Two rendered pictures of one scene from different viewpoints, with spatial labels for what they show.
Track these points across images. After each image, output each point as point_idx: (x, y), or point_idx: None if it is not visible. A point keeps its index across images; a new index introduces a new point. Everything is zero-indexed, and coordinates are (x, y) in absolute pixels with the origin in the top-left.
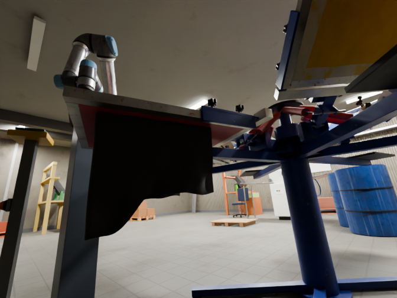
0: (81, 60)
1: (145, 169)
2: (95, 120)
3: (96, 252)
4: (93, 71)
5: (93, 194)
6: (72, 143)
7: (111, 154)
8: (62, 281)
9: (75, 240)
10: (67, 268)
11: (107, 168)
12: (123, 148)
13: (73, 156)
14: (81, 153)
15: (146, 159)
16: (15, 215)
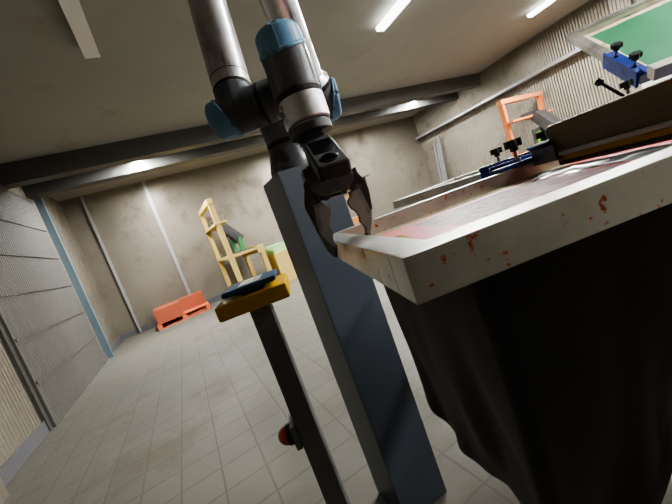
0: (260, 34)
1: (657, 373)
2: (477, 286)
3: (413, 401)
4: (305, 56)
5: (560, 500)
6: (280, 223)
7: (565, 377)
8: (387, 457)
9: (377, 398)
10: (384, 439)
11: (567, 421)
12: (590, 341)
13: (301, 255)
14: (315, 246)
15: (656, 343)
16: (316, 450)
